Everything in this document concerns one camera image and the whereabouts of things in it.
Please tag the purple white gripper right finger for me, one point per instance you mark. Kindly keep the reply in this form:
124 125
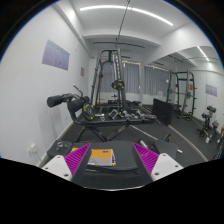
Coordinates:
153 166

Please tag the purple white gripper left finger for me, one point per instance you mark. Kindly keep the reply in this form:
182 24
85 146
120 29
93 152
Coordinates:
72 166

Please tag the folded orange grey towel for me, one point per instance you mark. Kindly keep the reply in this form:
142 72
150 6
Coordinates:
102 157

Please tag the steel barbell on floor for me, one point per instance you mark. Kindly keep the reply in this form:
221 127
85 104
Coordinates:
143 132

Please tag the black plyo box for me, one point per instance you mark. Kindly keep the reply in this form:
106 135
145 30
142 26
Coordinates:
163 111

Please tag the black weight bench machine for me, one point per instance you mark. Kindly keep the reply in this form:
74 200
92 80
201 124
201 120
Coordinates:
82 113

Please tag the black dumbbell rack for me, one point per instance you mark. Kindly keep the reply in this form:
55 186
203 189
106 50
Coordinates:
208 129

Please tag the black power rack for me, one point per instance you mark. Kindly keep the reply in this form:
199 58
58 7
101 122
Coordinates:
181 93

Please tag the grey window curtain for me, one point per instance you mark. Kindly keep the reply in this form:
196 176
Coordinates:
131 77

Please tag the white wall socket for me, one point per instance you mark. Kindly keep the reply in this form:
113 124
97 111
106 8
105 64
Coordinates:
32 149

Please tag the grey cable crossover machine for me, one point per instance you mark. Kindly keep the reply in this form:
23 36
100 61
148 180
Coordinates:
112 56

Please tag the purple wall poster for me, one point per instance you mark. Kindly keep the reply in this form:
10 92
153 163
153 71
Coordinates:
55 56

